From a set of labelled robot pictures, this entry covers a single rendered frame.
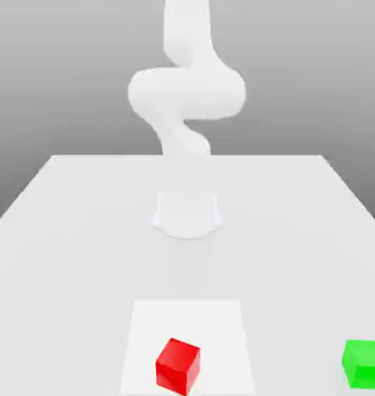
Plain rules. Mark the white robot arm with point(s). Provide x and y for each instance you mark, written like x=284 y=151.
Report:
x=187 y=92

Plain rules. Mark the small red cube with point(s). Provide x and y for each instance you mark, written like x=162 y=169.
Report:
x=176 y=366

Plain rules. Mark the small green cube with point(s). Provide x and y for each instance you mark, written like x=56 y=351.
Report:
x=365 y=363

